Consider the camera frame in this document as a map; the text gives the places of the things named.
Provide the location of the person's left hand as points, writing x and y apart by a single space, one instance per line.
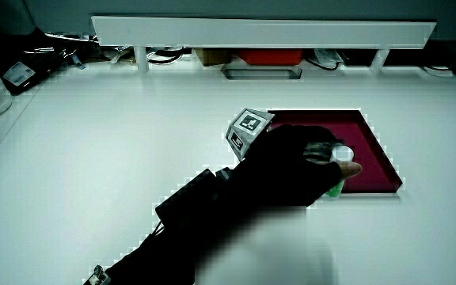
279 166

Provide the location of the green glue stick white cap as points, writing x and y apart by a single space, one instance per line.
342 153

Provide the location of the person's left forearm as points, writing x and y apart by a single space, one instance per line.
160 253

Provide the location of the black forearm sensor module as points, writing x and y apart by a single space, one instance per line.
190 196

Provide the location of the dark red tray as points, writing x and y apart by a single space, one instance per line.
370 158

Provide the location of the red plastic box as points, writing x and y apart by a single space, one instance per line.
270 56

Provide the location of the white plastic packet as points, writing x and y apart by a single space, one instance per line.
327 56

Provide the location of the brown cardboard box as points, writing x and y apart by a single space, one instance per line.
211 56

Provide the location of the white desk shelf riser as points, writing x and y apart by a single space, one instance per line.
259 33

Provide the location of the black bag with white label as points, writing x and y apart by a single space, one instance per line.
34 59

